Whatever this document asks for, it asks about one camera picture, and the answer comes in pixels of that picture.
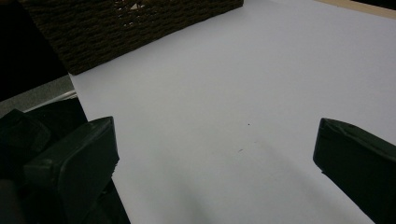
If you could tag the brown wicker basket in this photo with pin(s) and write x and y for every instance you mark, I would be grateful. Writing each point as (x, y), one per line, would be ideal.
(124, 34)

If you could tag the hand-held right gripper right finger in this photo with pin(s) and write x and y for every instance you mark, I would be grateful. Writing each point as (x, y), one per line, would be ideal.
(361, 161)

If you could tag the wooden table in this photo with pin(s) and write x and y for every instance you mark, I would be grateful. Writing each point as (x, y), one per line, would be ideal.
(367, 7)

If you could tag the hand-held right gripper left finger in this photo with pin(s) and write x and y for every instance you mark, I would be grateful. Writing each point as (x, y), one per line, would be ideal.
(77, 161)

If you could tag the white table cover sheet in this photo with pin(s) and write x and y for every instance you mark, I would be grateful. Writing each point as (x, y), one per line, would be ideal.
(236, 93)

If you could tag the aluminium floor rail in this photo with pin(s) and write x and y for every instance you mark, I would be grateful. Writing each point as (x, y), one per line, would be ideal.
(49, 101)

